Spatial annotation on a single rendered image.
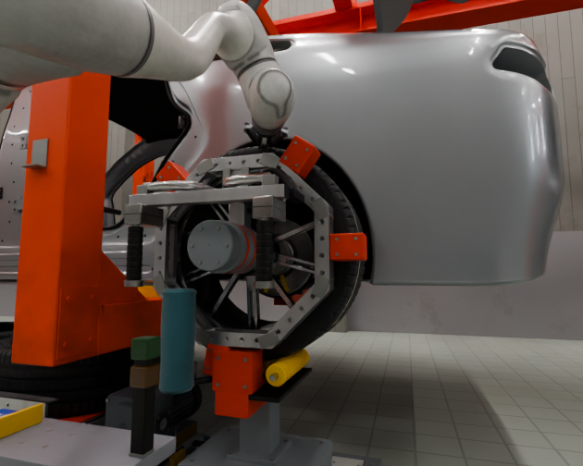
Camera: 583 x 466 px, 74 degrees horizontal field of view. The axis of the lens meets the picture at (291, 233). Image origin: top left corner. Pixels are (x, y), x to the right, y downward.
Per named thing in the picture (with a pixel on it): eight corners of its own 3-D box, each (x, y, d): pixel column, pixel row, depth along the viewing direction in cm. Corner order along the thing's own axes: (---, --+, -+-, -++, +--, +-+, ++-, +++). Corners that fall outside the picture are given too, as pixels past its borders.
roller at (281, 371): (311, 364, 126) (311, 347, 127) (282, 390, 98) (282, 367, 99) (294, 363, 128) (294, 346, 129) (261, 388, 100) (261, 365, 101)
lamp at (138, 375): (160, 384, 73) (160, 362, 74) (146, 390, 69) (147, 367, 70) (142, 382, 74) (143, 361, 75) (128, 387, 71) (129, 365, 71)
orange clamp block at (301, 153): (304, 180, 112) (321, 154, 111) (296, 174, 105) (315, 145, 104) (286, 168, 114) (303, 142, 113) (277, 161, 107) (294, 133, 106)
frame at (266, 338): (335, 349, 103) (333, 153, 109) (330, 353, 97) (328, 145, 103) (163, 338, 120) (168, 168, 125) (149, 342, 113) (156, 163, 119)
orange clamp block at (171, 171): (199, 184, 123) (182, 165, 125) (185, 177, 115) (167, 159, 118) (185, 200, 124) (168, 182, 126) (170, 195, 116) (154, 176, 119)
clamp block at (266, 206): (286, 222, 91) (286, 201, 91) (273, 217, 82) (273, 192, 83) (266, 223, 92) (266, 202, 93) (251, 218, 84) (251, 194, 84)
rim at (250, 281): (235, 344, 139) (365, 296, 127) (202, 358, 117) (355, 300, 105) (195, 218, 150) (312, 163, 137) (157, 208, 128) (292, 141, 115)
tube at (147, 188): (232, 204, 110) (233, 168, 112) (197, 190, 92) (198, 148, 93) (179, 207, 116) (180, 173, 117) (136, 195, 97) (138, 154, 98)
